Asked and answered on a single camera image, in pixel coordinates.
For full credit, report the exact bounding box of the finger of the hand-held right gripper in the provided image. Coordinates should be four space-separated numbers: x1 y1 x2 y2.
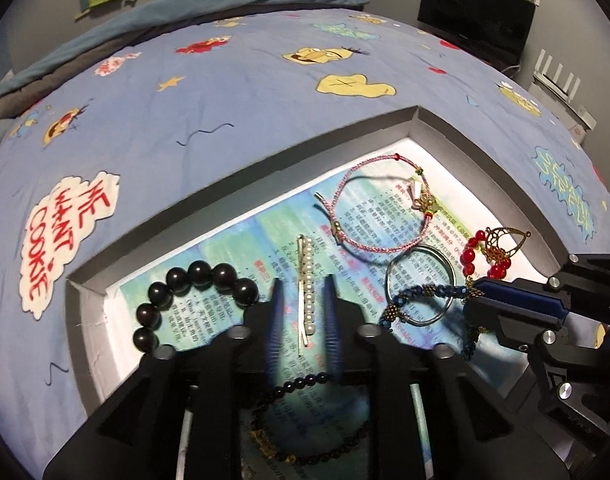
477 254 610 322
462 294 610 362

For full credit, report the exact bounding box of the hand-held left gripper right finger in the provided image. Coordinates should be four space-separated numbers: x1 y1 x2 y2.
321 274 570 480

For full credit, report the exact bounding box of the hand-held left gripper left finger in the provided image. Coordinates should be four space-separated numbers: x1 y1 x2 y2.
42 276 286 480

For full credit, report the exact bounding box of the straight pearl hair clip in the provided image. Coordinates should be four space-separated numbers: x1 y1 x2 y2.
295 234 318 358

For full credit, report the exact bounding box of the small dark bead bracelet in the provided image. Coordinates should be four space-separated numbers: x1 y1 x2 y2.
247 371 373 463

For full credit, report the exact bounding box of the red bead gold charm bracelet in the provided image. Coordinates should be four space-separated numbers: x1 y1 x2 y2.
460 227 532 281

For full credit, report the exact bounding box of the silver bangle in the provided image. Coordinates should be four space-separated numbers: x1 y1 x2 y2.
385 245 456 327

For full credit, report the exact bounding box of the blue beaded bracelet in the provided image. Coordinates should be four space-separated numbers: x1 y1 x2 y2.
377 280 490 366

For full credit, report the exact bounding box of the large black bead bracelet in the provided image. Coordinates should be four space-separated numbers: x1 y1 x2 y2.
133 260 260 356

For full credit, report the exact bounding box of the pink cord bracelet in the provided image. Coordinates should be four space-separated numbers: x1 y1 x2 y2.
314 152 438 253

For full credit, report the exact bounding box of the shallow grey cardboard box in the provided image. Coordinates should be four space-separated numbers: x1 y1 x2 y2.
65 105 576 421

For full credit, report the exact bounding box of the printed paper sheet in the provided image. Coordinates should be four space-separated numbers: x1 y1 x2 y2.
105 137 560 480

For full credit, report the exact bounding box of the white appliance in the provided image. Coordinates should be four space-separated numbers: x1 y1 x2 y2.
527 82 598 134

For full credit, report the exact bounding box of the black television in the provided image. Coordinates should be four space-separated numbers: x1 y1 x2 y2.
417 0 537 63

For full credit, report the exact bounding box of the blue duvet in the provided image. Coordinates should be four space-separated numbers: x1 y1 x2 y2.
0 0 370 111

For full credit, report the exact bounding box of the grey blanket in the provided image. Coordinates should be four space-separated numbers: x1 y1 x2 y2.
0 72 52 121

